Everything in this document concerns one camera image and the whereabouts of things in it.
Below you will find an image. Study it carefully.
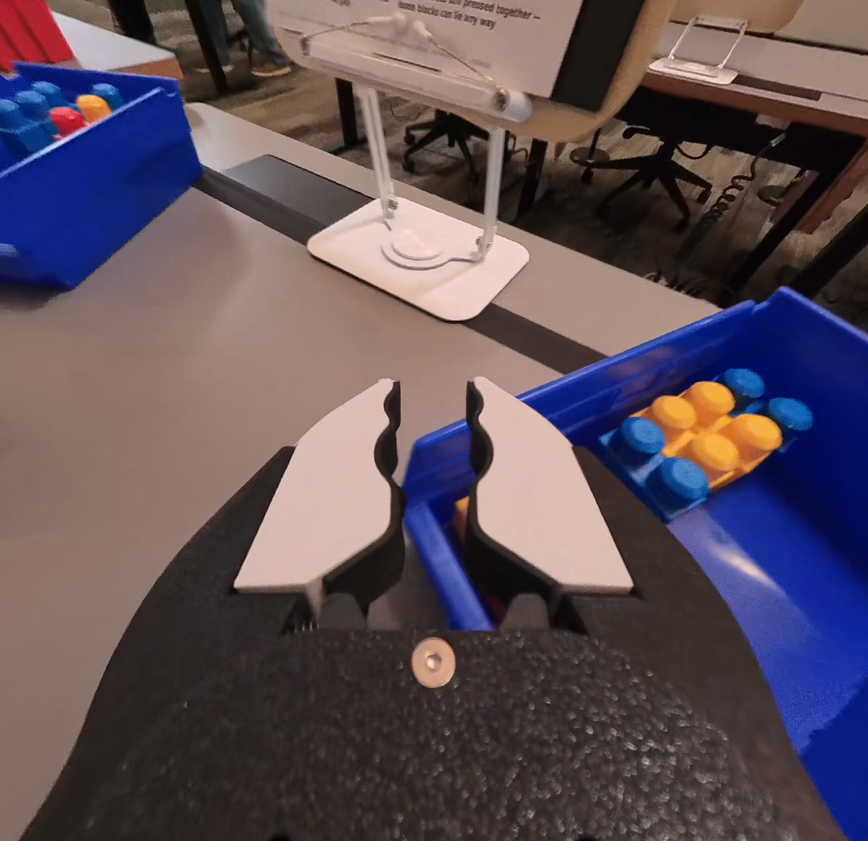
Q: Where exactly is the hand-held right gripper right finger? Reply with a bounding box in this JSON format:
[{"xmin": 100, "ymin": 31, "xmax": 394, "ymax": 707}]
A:
[{"xmin": 465, "ymin": 376, "xmax": 635, "ymax": 617}]

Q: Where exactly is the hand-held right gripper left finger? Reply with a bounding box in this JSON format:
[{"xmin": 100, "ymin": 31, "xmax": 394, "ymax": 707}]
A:
[{"xmin": 234, "ymin": 378, "xmax": 407, "ymax": 617}]

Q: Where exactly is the blue two-stud block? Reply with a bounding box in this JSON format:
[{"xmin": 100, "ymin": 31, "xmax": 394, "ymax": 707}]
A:
[
  {"xmin": 721, "ymin": 368, "xmax": 815, "ymax": 452},
  {"xmin": 601, "ymin": 414, "xmax": 713, "ymax": 523}
]

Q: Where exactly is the blue plastic bin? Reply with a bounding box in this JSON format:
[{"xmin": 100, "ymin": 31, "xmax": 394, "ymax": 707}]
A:
[
  {"xmin": 0, "ymin": 61, "xmax": 204, "ymax": 288},
  {"xmin": 403, "ymin": 286, "xmax": 868, "ymax": 841}
]

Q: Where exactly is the group of toy bricks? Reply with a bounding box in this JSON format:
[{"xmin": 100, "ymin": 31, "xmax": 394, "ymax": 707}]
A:
[{"xmin": 0, "ymin": 79, "xmax": 126, "ymax": 159}]

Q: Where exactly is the white document stand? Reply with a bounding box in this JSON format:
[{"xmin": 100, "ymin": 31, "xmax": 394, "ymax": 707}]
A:
[{"xmin": 300, "ymin": 13, "xmax": 533, "ymax": 322}]

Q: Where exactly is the clear acrylic stand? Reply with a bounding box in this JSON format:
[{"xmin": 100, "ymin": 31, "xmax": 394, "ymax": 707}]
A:
[{"xmin": 651, "ymin": 15, "xmax": 751, "ymax": 85}]

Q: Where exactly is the printed instruction sheet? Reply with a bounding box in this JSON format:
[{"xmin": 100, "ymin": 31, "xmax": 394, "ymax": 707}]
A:
[{"xmin": 266, "ymin": 0, "xmax": 595, "ymax": 99}]

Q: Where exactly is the red plastic bin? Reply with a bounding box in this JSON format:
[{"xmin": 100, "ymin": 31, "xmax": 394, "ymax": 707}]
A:
[{"xmin": 0, "ymin": 0, "xmax": 74, "ymax": 69}]

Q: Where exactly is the black coiled cable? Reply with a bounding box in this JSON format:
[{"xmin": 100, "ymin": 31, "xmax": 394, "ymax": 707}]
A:
[{"xmin": 705, "ymin": 131, "xmax": 789, "ymax": 220}]

